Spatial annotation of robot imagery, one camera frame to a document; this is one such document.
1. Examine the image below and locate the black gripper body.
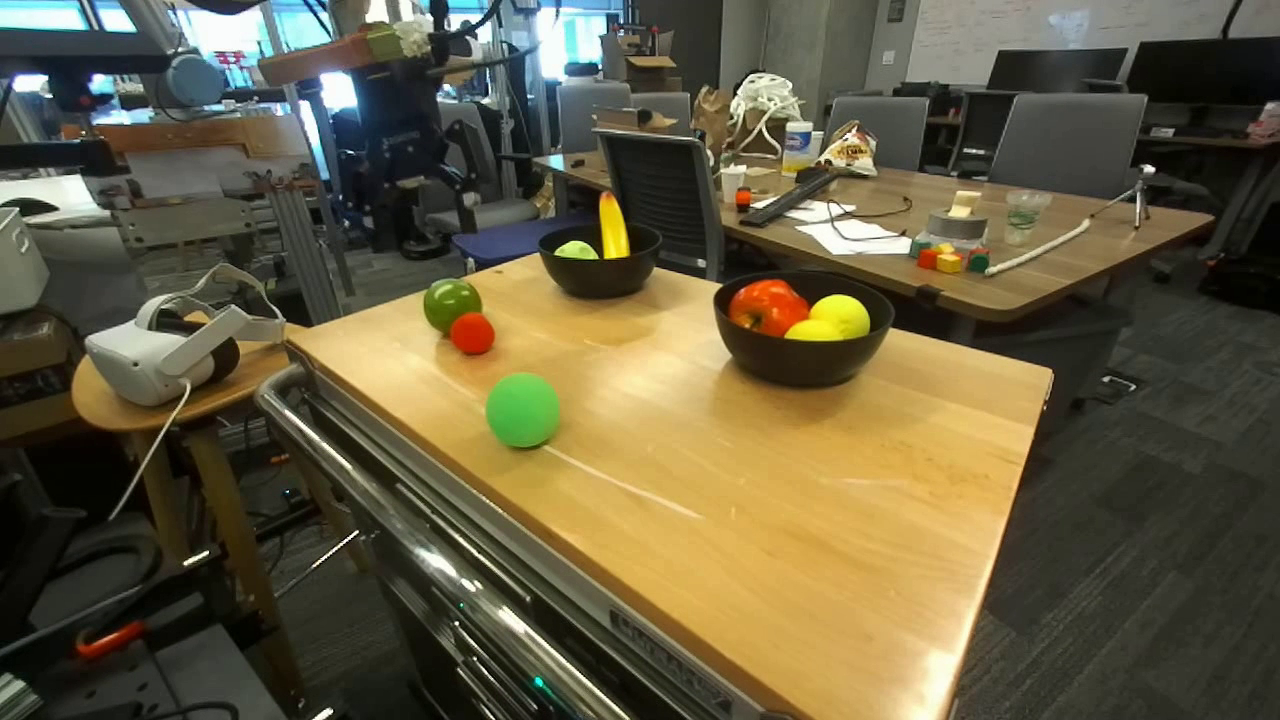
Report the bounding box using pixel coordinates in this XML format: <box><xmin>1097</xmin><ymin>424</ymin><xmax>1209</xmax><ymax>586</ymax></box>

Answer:
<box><xmin>349</xmin><ymin>63</ymin><xmax>452</xmax><ymax>194</ymax></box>

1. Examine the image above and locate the green pear toy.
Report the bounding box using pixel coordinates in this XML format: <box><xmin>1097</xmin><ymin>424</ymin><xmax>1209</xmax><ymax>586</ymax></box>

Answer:
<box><xmin>419</xmin><ymin>277</ymin><xmax>482</xmax><ymax>336</ymax></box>

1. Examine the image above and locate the small red fruit toy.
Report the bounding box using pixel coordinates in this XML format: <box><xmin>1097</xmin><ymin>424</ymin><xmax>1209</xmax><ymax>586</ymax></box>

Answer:
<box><xmin>443</xmin><ymin>308</ymin><xmax>498</xmax><ymax>361</ymax></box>

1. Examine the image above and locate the yellow banana toy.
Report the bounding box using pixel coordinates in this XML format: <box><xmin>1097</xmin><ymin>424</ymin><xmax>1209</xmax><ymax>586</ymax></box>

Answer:
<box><xmin>591</xmin><ymin>188</ymin><xmax>637</xmax><ymax>265</ymax></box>

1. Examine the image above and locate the smooth green ball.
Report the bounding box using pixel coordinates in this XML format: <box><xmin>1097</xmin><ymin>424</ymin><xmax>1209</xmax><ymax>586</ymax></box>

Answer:
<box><xmin>482</xmin><ymin>370</ymin><xmax>562</xmax><ymax>454</ymax></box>

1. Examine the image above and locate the red apple toy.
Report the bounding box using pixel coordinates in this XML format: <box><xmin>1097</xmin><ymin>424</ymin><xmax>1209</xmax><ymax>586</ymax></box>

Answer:
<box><xmin>724</xmin><ymin>277</ymin><xmax>815</xmax><ymax>341</ymax></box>

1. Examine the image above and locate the white cabinet with wooden top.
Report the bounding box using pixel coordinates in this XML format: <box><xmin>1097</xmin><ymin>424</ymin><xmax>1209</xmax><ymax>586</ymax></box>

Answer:
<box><xmin>251</xmin><ymin>253</ymin><xmax>1055</xmax><ymax>720</ymax></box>

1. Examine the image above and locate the grey office chair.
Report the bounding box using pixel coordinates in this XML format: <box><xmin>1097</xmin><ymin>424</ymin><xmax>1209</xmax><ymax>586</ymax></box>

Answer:
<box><xmin>822</xmin><ymin>94</ymin><xmax>933</xmax><ymax>176</ymax></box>
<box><xmin>987</xmin><ymin>89</ymin><xmax>1153</xmax><ymax>206</ymax></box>
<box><xmin>554</xmin><ymin>77</ymin><xmax>637</xmax><ymax>152</ymax></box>
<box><xmin>435</xmin><ymin>95</ymin><xmax>543</xmax><ymax>265</ymax></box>

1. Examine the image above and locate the blue seat chair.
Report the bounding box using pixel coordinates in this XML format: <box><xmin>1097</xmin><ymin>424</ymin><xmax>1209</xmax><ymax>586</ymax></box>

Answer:
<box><xmin>447</xmin><ymin>218</ymin><xmax>576</xmax><ymax>272</ymax></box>

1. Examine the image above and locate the light wooden desk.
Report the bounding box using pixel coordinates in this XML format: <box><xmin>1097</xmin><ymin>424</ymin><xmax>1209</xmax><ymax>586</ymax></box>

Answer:
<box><xmin>92</xmin><ymin>104</ymin><xmax>316</xmax><ymax>174</ymax></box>

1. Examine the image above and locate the grey round lamp head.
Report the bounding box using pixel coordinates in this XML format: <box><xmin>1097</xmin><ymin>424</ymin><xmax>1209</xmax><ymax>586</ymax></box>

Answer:
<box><xmin>157</xmin><ymin>50</ymin><xmax>232</xmax><ymax>116</ymax></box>

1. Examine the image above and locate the black bowl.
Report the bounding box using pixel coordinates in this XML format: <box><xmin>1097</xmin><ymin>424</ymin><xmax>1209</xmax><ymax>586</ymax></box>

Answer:
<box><xmin>710</xmin><ymin>268</ymin><xmax>898</xmax><ymax>394</ymax></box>
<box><xmin>534</xmin><ymin>219</ymin><xmax>666</xmax><ymax>300</ymax></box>

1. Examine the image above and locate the dark mesh office chair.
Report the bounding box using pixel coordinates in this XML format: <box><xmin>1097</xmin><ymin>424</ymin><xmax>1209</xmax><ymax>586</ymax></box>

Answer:
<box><xmin>591</xmin><ymin>125</ymin><xmax>732</xmax><ymax>281</ymax></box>

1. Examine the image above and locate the round wooden stool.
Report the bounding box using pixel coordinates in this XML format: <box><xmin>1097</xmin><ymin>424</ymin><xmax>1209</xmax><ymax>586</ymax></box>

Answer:
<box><xmin>67</xmin><ymin>336</ymin><xmax>304</xmax><ymax>714</ymax></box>

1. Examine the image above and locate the white VR headset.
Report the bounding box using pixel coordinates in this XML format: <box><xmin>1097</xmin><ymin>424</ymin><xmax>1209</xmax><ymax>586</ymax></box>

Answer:
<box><xmin>79</xmin><ymin>262</ymin><xmax>287</xmax><ymax>413</ymax></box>

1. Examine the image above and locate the white net bag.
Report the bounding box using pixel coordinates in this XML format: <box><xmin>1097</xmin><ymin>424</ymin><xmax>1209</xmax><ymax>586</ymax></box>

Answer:
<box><xmin>729</xmin><ymin>68</ymin><xmax>807</xmax><ymax>136</ymax></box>

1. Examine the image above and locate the black remote control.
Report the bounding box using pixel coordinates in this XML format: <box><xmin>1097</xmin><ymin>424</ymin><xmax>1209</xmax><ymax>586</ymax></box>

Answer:
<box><xmin>736</xmin><ymin>159</ymin><xmax>847</xmax><ymax>233</ymax></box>

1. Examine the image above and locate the clear plastic bottle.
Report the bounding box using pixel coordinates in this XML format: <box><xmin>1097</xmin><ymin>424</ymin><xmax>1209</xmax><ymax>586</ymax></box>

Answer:
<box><xmin>779</xmin><ymin>116</ymin><xmax>815</xmax><ymax>176</ymax></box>

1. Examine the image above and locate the white box device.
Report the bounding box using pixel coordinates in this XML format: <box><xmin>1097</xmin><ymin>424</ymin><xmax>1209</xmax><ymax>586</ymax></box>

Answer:
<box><xmin>0</xmin><ymin>206</ymin><xmax>57</xmax><ymax>319</ymax></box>

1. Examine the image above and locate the white and tan plush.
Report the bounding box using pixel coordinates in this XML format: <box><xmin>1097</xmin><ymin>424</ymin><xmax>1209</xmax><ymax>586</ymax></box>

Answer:
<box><xmin>815</xmin><ymin>116</ymin><xmax>883</xmax><ymax>181</ymax></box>

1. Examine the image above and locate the white paper sheet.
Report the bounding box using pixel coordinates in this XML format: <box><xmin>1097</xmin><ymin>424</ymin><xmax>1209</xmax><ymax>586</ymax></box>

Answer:
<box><xmin>794</xmin><ymin>214</ymin><xmax>917</xmax><ymax>262</ymax></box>

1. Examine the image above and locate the clear plastic container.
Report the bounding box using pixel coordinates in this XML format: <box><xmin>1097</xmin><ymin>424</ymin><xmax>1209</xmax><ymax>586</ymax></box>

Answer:
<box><xmin>924</xmin><ymin>183</ymin><xmax>996</xmax><ymax>253</ymax></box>

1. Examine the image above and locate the clear plastic cup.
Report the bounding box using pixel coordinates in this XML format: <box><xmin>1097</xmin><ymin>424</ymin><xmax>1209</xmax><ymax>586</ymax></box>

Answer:
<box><xmin>1001</xmin><ymin>183</ymin><xmax>1055</xmax><ymax>233</ymax></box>

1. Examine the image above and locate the black computer monitor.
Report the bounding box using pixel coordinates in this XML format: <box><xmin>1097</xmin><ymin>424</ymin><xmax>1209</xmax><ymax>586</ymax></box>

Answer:
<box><xmin>983</xmin><ymin>43</ymin><xmax>1133</xmax><ymax>95</ymax></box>
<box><xmin>1125</xmin><ymin>32</ymin><xmax>1280</xmax><ymax>114</ymax></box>

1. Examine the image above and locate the white stick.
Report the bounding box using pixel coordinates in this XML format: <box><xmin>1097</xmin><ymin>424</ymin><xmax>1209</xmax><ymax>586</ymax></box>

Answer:
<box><xmin>979</xmin><ymin>214</ymin><xmax>1137</xmax><ymax>281</ymax></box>

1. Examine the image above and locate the wooden office table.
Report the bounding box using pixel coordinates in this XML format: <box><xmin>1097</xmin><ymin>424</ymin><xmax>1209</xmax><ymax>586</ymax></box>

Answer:
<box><xmin>533</xmin><ymin>143</ymin><xmax>1221</xmax><ymax>444</ymax></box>

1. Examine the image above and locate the silver metal frame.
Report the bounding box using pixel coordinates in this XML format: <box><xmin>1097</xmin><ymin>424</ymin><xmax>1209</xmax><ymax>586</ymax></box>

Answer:
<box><xmin>113</xmin><ymin>174</ymin><xmax>357</xmax><ymax>325</ymax></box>

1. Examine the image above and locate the white headset cable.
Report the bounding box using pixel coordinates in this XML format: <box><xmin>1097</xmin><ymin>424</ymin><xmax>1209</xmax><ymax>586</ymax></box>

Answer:
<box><xmin>102</xmin><ymin>375</ymin><xmax>195</xmax><ymax>528</ymax></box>

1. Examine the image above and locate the silver cabinet handle bar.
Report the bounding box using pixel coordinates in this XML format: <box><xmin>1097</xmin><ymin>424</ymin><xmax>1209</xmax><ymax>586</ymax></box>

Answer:
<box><xmin>251</xmin><ymin>363</ymin><xmax>630</xmax><ymax>720</ymax></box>

